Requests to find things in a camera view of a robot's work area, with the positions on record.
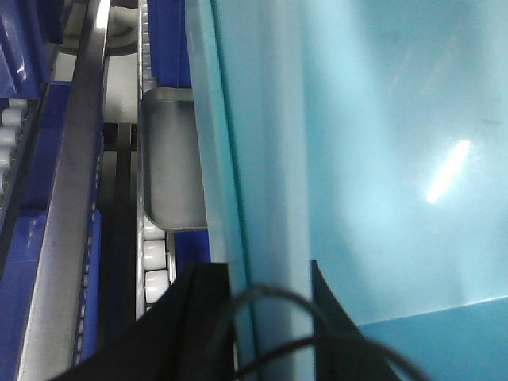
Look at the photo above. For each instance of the steel tray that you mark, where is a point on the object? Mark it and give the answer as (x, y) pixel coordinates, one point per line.
(172, 174)

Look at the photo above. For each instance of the roller track left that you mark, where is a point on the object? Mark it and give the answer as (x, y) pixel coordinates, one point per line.
(13, 118)

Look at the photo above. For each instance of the light blue plastic bin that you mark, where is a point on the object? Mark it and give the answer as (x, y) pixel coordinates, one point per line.
(370, 138)

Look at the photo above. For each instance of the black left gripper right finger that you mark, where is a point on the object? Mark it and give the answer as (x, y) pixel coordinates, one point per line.
(343, 362)

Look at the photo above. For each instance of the roller track right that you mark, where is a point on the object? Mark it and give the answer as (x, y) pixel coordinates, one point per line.
(155, 257)

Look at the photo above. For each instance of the dark blue bin left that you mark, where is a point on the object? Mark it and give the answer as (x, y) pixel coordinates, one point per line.
(28, 28)

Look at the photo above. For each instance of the roller track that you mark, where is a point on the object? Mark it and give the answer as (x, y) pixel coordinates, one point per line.
(155, 257)
(13, 118)

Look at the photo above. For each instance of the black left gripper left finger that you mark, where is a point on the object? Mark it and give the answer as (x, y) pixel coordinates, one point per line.
(168, 342)

